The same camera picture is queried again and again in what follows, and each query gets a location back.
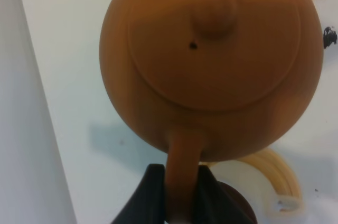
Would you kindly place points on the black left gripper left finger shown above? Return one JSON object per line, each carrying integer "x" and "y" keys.
{"x": 146, "y": 205}

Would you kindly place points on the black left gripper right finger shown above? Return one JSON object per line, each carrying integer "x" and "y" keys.
{"x": 217, "y": 202}

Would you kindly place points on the brown clay teapot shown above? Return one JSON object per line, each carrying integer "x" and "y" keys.
{"x": 209, "y": 80}

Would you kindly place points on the white teacup near teapot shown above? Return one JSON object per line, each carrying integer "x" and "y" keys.
{"x": 250, "y": 183}

